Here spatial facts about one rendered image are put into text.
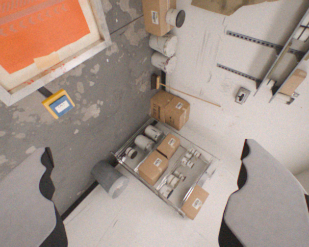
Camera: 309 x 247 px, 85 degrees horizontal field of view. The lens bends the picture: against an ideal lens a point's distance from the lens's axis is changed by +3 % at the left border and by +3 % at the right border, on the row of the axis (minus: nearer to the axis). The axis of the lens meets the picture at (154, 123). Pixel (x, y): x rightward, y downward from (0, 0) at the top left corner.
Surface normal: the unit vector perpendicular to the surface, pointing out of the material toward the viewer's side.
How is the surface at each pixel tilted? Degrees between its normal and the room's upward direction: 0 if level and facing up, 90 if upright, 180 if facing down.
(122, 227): 90
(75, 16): 0
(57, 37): 0
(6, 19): 0
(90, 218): 90
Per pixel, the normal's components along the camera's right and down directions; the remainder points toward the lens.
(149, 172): -0.02, -0.58
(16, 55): 0.77, 0.50
